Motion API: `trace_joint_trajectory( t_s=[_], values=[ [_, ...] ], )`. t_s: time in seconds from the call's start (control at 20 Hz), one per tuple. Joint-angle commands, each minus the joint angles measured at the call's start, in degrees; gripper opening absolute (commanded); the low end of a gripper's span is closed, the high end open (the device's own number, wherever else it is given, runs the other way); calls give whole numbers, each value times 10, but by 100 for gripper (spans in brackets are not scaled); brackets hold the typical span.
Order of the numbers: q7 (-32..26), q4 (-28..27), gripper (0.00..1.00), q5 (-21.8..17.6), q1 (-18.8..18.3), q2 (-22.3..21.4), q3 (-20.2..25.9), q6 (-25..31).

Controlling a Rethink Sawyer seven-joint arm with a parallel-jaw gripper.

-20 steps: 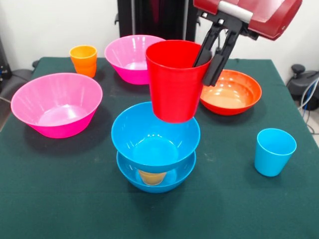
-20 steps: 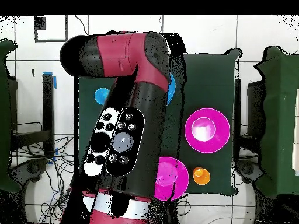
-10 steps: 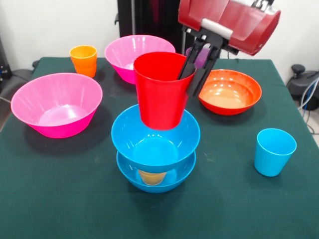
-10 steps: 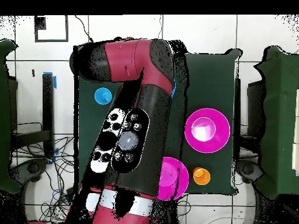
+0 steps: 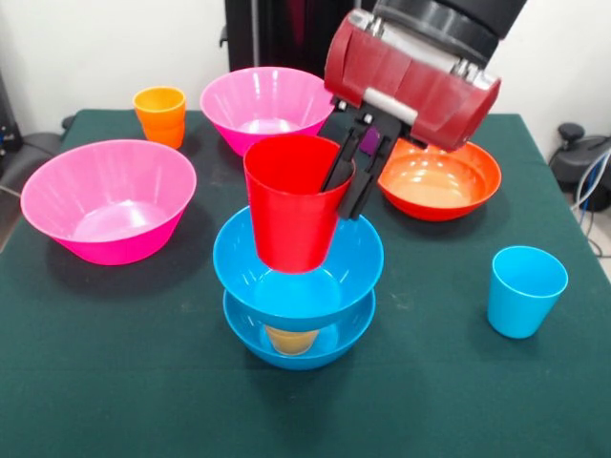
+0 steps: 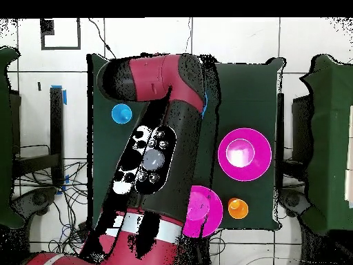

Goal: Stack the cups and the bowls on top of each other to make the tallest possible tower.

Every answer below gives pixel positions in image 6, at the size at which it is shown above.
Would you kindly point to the green-covered side table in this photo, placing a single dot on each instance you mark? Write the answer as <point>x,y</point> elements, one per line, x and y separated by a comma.
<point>5,138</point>
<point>331,138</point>

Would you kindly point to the black tape square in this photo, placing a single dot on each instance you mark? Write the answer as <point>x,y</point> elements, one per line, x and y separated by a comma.
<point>60,48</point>

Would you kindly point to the blue plastic bowl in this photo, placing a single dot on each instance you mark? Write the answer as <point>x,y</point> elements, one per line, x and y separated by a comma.
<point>205,105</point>

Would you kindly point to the orange plastic cup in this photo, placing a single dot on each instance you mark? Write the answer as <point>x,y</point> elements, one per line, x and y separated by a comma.
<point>238,208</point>

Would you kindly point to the black metal stand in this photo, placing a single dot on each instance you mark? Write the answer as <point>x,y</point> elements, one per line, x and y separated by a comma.
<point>280,138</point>
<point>56,124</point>

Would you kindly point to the light blue plastic cup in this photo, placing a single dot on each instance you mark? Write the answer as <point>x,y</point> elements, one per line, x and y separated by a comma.
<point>121,113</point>

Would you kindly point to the dark green table cloth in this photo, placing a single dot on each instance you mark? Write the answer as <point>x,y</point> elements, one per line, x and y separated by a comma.
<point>248,88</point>

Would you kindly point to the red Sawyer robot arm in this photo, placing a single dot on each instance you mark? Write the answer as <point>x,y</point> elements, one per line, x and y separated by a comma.
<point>176,171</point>

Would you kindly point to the pink plastic bowl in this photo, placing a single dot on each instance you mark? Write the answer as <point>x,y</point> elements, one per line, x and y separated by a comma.
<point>213,212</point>
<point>256,165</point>

